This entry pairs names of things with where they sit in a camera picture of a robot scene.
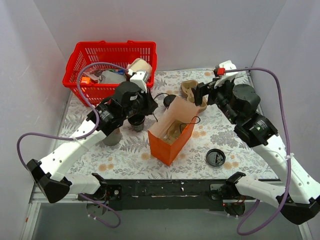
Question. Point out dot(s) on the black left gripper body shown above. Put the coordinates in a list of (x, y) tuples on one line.
[(149, 103)]

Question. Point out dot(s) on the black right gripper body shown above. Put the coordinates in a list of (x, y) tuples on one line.
[(200, 91)]

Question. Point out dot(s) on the black printed coffee cup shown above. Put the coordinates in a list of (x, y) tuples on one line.
[(137, 122)]

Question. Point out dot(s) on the red plastic shopping basket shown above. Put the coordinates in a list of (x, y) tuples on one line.
[(119, 53)]

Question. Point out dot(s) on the orange paper bag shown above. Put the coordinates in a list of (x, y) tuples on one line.
[(179, 110)]

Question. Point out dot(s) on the black coffee cup lid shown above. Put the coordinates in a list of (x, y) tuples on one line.
[(215, 157)]

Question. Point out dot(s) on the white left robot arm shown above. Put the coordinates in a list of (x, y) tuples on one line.
[(51, 175)]

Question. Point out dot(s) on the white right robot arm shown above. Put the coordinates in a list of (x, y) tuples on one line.
[(298, 199)]

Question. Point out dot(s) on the brown cardboard cup carrier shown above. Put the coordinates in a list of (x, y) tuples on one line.
[(186, 88)]

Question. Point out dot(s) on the grey wrapped package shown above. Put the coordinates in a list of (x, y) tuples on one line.
[(109, 77)]

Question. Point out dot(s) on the beige paper wrapped roll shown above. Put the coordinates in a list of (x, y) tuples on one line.
[(139, 64)]

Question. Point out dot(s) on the grey tin straw holder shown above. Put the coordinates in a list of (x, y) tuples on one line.
[(113, 139)]

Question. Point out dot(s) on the orange snack box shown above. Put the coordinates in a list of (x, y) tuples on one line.
[(86, 80)]

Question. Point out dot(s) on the floral table mat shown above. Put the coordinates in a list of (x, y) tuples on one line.
[(131, 157)]

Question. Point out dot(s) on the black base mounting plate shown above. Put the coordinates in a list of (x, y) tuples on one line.
[(167, 194)]

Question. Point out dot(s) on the aluminium frame rail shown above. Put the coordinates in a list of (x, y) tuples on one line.
[(71, 219)]

